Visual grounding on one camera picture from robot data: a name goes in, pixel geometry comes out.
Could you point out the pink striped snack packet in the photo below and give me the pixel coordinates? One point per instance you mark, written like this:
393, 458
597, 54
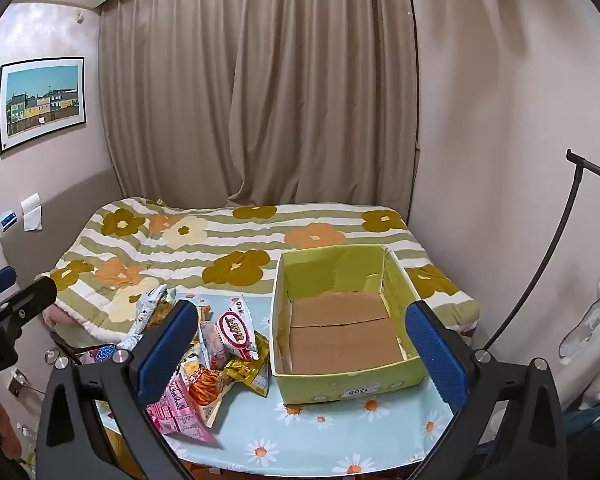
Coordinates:
180, 415

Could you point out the green cardboard box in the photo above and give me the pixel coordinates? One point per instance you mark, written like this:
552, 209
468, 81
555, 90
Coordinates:
340, 335

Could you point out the white paper sheet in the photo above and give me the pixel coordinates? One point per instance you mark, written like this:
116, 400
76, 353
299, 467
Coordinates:
31, 212

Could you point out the beige curtain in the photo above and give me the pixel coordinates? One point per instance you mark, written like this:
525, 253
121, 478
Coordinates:
260, 85

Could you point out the daisy print tablecloth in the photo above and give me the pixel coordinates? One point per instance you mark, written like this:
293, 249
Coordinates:
280, 425

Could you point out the gold snack packet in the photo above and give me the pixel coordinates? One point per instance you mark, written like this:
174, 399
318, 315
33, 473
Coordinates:
250, 370

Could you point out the white red snack bag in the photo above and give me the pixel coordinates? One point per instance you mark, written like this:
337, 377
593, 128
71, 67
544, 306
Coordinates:
235, 330

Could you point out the person's left hand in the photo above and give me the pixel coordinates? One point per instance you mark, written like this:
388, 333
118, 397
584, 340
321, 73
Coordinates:
7, 430

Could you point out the pale pink snack packet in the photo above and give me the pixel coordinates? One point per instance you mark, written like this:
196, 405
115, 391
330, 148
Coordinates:
212, 342

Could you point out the blue white card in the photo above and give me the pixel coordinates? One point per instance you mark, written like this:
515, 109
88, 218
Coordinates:
9, 221

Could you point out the black lamp stand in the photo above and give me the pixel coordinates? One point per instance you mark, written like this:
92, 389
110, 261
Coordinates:
562, 230

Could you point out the white clothing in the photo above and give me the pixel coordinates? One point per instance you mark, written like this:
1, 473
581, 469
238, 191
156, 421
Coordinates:
595, 320

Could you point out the framed houses picture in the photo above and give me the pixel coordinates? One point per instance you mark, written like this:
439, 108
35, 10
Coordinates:
42, 102

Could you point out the silver patterned snack wrapper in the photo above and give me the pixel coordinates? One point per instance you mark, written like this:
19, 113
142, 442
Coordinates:
147, 310

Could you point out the wall socket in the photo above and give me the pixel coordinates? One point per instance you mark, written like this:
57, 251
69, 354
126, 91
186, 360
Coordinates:
17, 382

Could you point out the orange snack stick bag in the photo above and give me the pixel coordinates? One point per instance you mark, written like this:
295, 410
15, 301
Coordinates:
205, 386

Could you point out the floral striped blanket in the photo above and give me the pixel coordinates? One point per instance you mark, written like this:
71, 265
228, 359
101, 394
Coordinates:
230, 240

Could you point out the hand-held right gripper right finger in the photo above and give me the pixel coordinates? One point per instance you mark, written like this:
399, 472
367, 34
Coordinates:
436, 355

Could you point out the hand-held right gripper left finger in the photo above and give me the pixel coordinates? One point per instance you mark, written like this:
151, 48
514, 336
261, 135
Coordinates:
167, 355

